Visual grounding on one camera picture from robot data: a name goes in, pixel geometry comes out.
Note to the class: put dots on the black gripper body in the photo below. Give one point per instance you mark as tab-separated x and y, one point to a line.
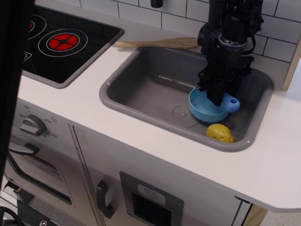
226	59

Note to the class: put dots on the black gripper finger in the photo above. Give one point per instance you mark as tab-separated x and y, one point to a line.
215	92

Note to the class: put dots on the grey spoon with blue handle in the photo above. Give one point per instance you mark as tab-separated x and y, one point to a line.
230	103

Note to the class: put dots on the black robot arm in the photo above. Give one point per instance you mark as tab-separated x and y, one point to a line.
250	9

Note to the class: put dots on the light blue bowl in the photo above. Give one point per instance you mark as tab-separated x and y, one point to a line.
203	109

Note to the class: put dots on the grey sink basin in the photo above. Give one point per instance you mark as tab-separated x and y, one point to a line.
153	85

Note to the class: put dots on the yellow toy cheese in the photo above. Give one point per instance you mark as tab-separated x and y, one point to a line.
220	133

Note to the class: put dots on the wooden spatula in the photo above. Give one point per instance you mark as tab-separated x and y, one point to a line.
178	43

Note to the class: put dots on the wooden side panel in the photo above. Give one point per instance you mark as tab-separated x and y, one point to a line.
293	65

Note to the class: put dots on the black hanging cylinder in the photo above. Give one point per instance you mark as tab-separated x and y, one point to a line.
156	3

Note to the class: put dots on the grey dishwasher panel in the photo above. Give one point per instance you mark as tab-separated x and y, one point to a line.
149	204

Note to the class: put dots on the black toy stovetop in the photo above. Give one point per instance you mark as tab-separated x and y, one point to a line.
60	46

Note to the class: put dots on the grey oven knob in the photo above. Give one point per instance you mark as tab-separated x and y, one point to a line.
33	125

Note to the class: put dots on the oven door window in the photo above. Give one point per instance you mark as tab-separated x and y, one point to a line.
42	174

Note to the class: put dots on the grey cabinet door handle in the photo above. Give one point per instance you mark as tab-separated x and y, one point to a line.
101	191

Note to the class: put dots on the grey oven door handle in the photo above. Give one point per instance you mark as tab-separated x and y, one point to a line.
27	149

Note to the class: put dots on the black foreground post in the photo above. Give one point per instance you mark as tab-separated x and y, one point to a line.
15	17

